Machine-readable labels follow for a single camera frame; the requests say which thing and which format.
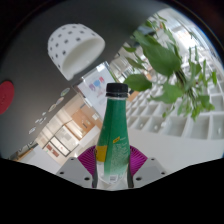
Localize flat round red coaster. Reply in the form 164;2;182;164
0;79;16;116

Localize clear acrylic sign stand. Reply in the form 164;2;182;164
77;61;119;119

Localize green leafy potted plant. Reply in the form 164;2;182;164
121;13;218;122

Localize green plastic drink bottle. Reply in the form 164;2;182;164
94;82;132;186

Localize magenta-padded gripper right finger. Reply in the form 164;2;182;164
126;145;168;189

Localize white mug with black dots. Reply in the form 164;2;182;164
47;23;106;81

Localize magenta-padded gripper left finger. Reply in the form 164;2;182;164
55;145;99;189

